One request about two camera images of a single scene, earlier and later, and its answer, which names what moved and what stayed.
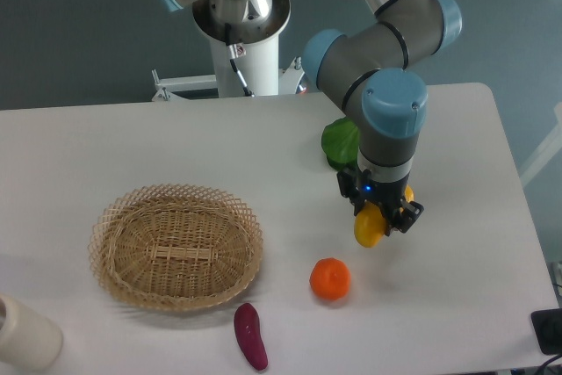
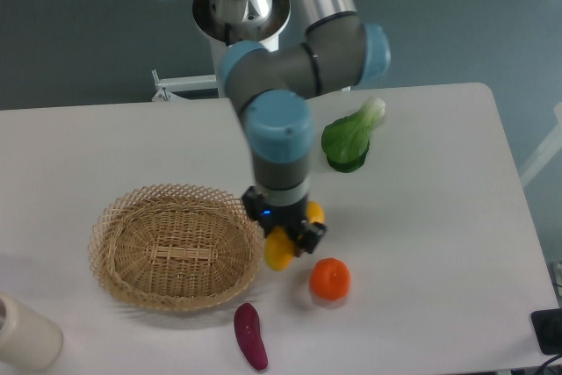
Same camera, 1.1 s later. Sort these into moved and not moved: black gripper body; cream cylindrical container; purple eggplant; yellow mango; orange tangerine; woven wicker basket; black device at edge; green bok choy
Moved: black gripper body; yellow mango
Not moved: green bok choy; orange tangerine; black device at edge; cream cylindrical container; woven wicker basket; purple eggplant
